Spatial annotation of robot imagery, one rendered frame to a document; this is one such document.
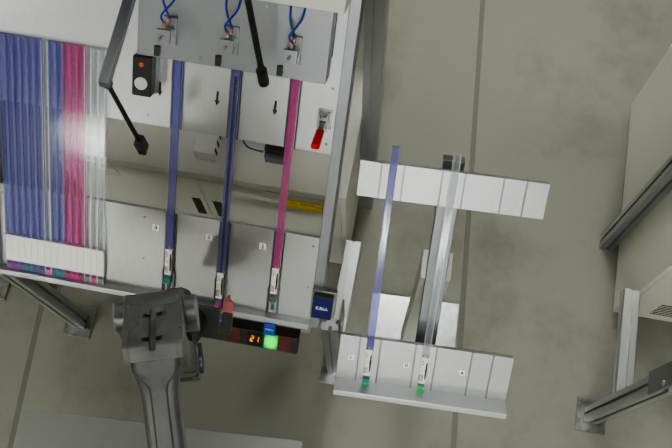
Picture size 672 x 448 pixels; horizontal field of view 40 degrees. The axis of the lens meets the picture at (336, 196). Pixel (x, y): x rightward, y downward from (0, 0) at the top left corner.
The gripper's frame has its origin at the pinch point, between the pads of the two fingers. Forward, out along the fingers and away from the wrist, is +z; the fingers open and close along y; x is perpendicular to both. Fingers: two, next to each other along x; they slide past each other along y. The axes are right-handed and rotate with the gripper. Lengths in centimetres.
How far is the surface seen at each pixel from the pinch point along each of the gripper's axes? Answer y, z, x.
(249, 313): -8.3, 5.6, 5.7
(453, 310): -55, 75, 37
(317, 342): -19, 66, 49
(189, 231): 5.6, 7.1, -9.8
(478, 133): -56, 114, -3
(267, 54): -8, 0, -50
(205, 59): 3.0, -0.2, -47.8
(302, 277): -18.1, 7.0, -3.8
